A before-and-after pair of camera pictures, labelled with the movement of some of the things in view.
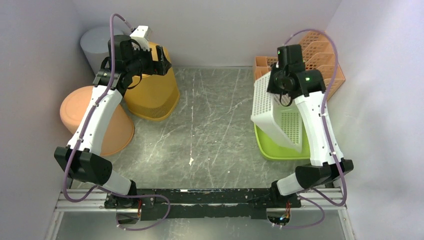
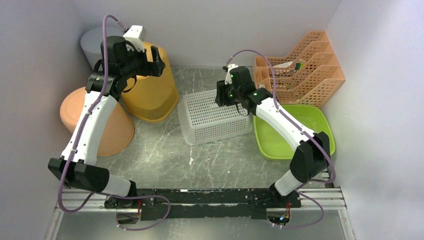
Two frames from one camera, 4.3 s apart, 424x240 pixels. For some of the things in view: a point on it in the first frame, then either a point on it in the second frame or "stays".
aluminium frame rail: x=317 y=200 stays
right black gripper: x=271 y=87 to x=221 y=99
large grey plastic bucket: x=94 y=43 stays
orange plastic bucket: x=119 y=130 stays
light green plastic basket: x=276 y=151 to x=202 y=119
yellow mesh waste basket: x=156 y=96 stays
